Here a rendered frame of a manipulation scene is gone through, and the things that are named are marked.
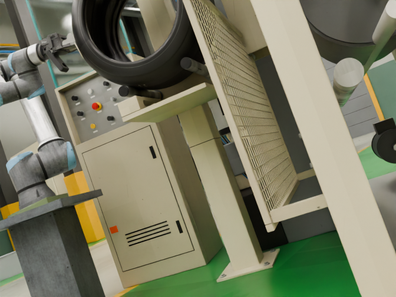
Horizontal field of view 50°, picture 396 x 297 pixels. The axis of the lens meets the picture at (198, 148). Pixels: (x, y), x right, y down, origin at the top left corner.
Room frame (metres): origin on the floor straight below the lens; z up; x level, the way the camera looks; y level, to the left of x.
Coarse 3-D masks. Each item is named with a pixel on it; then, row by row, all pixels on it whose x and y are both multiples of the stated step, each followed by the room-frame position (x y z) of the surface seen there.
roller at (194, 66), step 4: (184, 60) 1.59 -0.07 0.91; (188, 60) 1.58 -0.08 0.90; (192, 60) 1.60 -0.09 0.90; (180, 64) 1.60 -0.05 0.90; (184, 64) 1.59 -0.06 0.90; (188, 64) 1.59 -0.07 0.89; (192, 64) 1.60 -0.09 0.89; (196, 64) 1.64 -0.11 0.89; (200, 64) 1.70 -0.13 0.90; (184, 68) 1.59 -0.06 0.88; (188, 68) 1.60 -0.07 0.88; (192, 68) 1.62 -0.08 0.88; (196, 68) 1.66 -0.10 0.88; (200, 68) 1.70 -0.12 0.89; (204, 68) 1.75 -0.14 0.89; (196, 72) 1.71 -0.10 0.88; (200, 72) 1.74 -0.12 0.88; (204, 72) 1.77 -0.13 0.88; (208, 72) 1.81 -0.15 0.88; (204, 76) 1.84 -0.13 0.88; (208, 76) 1.85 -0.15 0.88
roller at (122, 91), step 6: (120, 90) 1.67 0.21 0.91; (126, 90) 1.67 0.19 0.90; (132, 90) 1.70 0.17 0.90; (138, 90) 1.76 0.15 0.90; (144, 90) 1.83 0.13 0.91; (126, 96) 1.68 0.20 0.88; (132, 96) 1.72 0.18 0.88; (144, 96) 1.82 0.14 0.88; (150, 96) 1.88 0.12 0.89; (156, 96) 1.94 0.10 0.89
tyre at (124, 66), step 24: (96, 0) 1.85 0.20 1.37; (120, 0) 1.92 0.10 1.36; (72, 24) 1.72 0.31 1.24; (96, 24) 1.90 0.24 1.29; (96, 48) 1.67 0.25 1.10; (120, 48) 1.94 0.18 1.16; (168, 48) 1.59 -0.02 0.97; (192, 48) 1.62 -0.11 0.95; (120, 72) 1.66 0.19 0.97; (144, 72) 1.63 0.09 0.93; (168, 72) 1.65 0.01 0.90; (192, 72) 1.81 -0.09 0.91
